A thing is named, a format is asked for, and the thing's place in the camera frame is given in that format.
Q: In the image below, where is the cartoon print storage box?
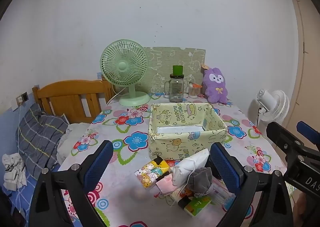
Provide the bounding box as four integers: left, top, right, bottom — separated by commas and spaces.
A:
148, 102, 228, 161

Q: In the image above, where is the pink packet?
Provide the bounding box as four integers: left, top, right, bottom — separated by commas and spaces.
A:
155, 176, 175, 196

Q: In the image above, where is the toothpick jar with orange lid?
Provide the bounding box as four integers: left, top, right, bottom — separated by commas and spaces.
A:
188, 82, 202, 98

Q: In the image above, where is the grey plaid pillow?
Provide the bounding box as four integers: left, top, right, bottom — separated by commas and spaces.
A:
15, 103, 69, 180

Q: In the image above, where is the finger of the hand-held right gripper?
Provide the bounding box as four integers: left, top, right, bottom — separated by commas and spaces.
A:
296, 121, 320, 154
266, 121, 306, 159

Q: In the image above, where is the green patterned board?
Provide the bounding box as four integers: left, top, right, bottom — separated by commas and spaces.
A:
143, 47, 206, 95

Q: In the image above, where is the person's right hand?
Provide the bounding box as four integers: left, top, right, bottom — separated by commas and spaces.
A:
293, 193, 310, 219

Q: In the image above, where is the blue bed sheet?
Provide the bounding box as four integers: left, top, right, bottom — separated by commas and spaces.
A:
0, 174, 42, 227

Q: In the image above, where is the beige door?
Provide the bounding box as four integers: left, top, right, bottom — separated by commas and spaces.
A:
286, 0, 320, 147

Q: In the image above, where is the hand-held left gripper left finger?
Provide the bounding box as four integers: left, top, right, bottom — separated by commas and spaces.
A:
29, 139, 114, 227

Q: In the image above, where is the white bedding bundle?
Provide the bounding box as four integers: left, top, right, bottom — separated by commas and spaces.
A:
57, 122, 92, 165

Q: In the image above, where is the wall socket panel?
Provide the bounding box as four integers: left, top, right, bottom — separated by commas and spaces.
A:
16, 91, 29, 105

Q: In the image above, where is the purple plush bunny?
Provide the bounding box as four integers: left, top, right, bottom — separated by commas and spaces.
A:
201, 64, 228, 104

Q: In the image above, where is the white charging cable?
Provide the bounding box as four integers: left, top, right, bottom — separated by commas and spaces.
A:
15, 103, 25, 217

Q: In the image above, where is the wooden headboard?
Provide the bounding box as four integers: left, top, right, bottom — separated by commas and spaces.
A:
32, 80, 116, 124

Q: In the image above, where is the glass jar with green lid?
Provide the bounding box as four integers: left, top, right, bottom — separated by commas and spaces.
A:
164, 65, 185, 103

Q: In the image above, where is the cartoon animal tissue pack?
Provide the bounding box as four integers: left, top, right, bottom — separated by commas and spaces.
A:
134, 156, 171, 189

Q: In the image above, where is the white standing fan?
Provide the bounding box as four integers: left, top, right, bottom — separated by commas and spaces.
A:
246, 89, 290, 130

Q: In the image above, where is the green tissue pack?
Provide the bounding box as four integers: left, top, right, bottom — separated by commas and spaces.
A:
178, 196, 212, 217

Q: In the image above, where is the white pouch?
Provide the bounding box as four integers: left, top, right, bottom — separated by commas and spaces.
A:
171, 148, 209, 187

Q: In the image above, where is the green fan white cable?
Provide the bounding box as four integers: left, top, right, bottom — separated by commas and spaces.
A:
107, 87, 129, 106

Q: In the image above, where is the clear plastic packet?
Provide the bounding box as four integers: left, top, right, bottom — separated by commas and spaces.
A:
210, 177, 235, 205

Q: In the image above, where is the green desk fan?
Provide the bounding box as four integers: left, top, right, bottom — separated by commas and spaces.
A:
101, 39, 151, 107

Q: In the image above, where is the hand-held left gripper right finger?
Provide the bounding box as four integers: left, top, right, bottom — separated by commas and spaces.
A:
209, 142, 294, 227

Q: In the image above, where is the white crumpled cloth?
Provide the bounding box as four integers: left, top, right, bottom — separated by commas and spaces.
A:
2, 152, 27, 191

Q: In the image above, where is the grey sock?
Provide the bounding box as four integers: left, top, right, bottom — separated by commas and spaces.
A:
187, 167, 213, 197

